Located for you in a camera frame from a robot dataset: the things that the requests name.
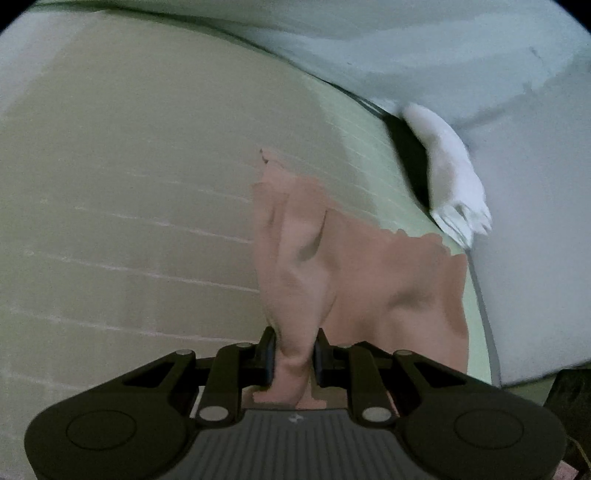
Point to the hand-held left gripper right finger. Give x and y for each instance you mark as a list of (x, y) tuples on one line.
[(318, 359)]

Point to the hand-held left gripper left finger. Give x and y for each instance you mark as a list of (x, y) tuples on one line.
[(268, 357)]

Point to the beige garment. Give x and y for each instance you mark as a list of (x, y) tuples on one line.
[(369, 286)]

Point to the green grid mat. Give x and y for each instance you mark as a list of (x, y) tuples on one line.
[(425, 240)]

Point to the white cloth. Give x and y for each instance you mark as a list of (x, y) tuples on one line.
[(452, 170)]

